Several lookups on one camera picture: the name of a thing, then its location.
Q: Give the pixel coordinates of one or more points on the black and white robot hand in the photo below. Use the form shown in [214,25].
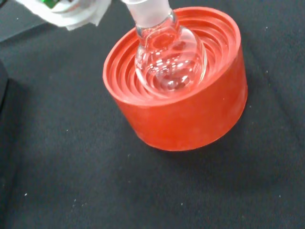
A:
[69,16]

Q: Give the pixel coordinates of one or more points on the black bench cloth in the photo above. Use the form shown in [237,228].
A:
[71,155]

